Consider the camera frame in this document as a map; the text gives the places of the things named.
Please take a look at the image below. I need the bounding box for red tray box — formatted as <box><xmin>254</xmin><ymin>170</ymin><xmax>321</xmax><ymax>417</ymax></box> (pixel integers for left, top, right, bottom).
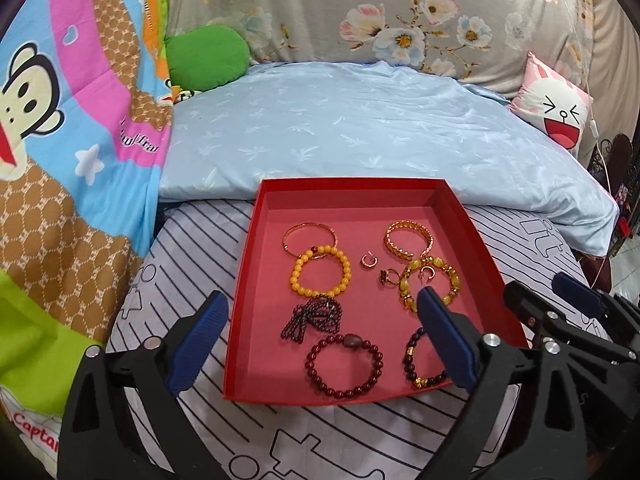
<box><xmin>222</xmin><ymin>177</ymin><xmax>530</xmax><ymax>407</ymax></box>

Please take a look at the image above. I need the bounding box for light blue quilt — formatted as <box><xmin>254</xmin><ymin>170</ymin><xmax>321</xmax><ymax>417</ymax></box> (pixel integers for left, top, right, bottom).
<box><xmin>160</xmin><ymin>60</ymin><xmax>619</xmax><ymax>257</ymax></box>

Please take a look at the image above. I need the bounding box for cartoon monkey blanket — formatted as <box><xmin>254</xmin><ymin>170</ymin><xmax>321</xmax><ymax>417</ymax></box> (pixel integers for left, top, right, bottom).
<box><xmin>0</xmin><ymin>0</ymin><xmax>177</xmax><ymax>466</ymax></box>

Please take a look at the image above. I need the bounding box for wide gold chain bangle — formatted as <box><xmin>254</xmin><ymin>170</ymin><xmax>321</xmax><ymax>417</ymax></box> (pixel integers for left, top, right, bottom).
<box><xmin>384</xmin><ymin>220</ymin><xmax>433</xmax><ymax>262</ymax></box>

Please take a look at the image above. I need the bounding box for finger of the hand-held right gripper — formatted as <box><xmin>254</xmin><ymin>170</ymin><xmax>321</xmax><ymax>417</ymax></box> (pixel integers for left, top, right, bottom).
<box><xmin>553</xmin><ymin>272</ymin><xmax>609</xmax><ymax>319</ymax></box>
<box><xmin>502</xmin><ymin>282</ymin><xmax>561</xmax><ymax>341</ymax></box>

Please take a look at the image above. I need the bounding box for dark bracelet with gold charms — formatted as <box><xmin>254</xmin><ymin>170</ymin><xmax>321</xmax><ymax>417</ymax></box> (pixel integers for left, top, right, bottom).
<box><xmin>404</xmin><ymin>327</ymin><xmax>453</xmax><ymax>391</ymax></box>

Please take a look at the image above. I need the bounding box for yellow round bead bracelet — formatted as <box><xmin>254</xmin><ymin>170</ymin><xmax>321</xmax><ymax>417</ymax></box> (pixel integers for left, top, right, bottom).
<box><xmin>291</xmin><ymin>245</ymin><xmax>351</xmax><ymax>297</ymax></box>

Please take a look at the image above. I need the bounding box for thin gold bangle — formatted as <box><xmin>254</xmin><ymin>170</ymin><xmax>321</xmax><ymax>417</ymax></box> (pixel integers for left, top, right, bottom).
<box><xmin>285</xmin><ymin>221</ymin><xmax>337</xmax><ymax>261</ymax></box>

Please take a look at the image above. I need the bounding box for grey floral bedding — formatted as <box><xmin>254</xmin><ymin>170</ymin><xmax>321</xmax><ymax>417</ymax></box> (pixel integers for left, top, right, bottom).
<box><xmin>167</xmin><ymin>0</ymin><xmax>596</xmax><ymax>106</ymax></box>

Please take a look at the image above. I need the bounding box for yellow crystal bead bracelet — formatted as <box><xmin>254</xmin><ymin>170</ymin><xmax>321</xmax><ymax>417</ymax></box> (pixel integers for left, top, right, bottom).
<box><xmin>397</xmin><ymin>256</ymin><xmax>461</xmax><ymax>313</ymax></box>

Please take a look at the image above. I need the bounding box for white cable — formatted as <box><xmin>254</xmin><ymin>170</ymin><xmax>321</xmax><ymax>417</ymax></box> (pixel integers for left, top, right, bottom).
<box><xmin>550</xmin><ymin>0</ymin><xmax>615</xmax><ymax>291</ymax></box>

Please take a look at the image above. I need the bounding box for beige ribbed cloth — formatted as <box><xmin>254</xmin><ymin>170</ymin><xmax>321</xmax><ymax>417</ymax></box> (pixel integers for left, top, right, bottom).
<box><xmin>585</xmin><ymin>0</ymin><xmax>640</xmax><ymax>146</ymax></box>

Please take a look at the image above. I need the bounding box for pink rabbit cushion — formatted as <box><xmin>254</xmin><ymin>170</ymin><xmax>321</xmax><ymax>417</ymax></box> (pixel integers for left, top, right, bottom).
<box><xmin>510</xmin><ymin>51</ymin><xmax>594</xmax><ymax>154</ymax></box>

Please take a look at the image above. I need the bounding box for dark red bead bracelet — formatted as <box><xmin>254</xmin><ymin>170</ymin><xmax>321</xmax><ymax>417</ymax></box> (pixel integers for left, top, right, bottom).
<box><xmin>306</xmin><ymin>332</ymin><xmax>385</xmax><ymax>398</ymax></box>

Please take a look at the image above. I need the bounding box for dark red stool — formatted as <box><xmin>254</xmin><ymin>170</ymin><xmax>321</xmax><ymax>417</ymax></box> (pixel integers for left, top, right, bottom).
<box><xmin>592</xmin><ymin>256</ymin><xmax>615</xmax><ymax>292</ymax></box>

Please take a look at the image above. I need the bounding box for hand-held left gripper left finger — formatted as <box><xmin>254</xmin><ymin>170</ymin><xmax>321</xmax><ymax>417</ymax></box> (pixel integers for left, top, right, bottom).
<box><xmin>57</xmin><ymin>290</ymin><xmax>229</xmax><ymax>480</ymax></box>

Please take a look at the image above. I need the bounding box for dark ornate chair back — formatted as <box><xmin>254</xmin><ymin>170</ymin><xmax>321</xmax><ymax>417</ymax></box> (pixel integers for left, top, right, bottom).
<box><xmin>590</xmin><ymin>132</ymin><xmax>635</xmax><ymax>192</ymax></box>

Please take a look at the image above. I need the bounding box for dark garnet bead strand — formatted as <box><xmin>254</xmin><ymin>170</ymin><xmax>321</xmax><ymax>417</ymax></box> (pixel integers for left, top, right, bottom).
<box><xmin>285</xmin><ymin>296</ymin><xmax>343</xmax><ymax>345</ymax></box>

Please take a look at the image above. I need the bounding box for green pillow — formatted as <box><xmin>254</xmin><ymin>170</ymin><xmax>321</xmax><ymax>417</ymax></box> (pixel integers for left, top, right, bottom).
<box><xmin>166</xmin><ymin>25</ymin><xmax>250</xmax><ymax>92</ymax></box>

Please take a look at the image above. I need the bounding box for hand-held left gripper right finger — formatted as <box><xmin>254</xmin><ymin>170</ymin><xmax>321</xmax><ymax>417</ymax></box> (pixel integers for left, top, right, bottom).
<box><xmin>418</xmin><ymin>286</ymin><xmax>588</xmax><ymax>480</ymax></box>

